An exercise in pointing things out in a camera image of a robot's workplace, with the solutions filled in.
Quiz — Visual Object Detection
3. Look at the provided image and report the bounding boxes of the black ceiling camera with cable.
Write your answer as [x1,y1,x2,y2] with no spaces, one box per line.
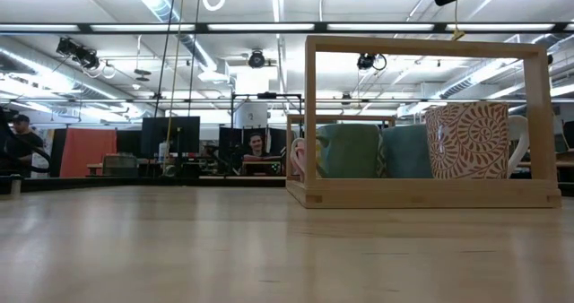
[357,53,387,71]

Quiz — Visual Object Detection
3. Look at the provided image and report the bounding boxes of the grey diamond-pattern mug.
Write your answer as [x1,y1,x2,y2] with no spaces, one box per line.
[376,132,387,178]

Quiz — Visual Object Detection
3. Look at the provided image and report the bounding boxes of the wooden slatted mug tray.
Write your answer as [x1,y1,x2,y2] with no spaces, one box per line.
[285,35,562,210]

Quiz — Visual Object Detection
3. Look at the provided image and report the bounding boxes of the black ceiling spotlights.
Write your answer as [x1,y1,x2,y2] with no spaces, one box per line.
[56,37,100,71]

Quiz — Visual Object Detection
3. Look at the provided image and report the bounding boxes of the yellow hanging cord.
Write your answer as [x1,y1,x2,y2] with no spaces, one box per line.
[451,0,466,42]

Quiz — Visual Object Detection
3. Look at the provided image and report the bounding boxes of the green ceramic mug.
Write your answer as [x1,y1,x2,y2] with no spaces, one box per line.
[316,123,382,179]

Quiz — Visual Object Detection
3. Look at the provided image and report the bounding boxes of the black partition panel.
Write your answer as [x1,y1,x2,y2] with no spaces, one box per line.
[218,126,288,169]

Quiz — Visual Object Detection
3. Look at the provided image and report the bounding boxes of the blue faceted mug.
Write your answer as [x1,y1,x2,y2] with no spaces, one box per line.
[381,124,434,179]

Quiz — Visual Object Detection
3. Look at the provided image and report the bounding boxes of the pink ceramic mug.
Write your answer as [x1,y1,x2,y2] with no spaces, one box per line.
[290,136,309,178]

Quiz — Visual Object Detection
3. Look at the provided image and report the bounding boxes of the black metal rig frame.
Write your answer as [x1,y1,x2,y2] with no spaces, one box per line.
[230,91,304,178]

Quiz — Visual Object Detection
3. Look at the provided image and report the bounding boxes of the round black ceiling camera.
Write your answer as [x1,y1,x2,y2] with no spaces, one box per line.
[248,49,266,69]

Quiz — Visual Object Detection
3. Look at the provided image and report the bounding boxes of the white mug orange floral pattern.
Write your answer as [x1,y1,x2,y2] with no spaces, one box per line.
[424,101,530,180]

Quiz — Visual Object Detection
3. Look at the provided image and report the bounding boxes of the orange partition panel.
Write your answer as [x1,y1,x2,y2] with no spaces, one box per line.
[59,127,117,178]

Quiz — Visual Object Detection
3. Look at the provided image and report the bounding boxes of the person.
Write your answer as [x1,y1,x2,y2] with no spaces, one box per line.
[241,132,284,177]
[3,113,46,178]

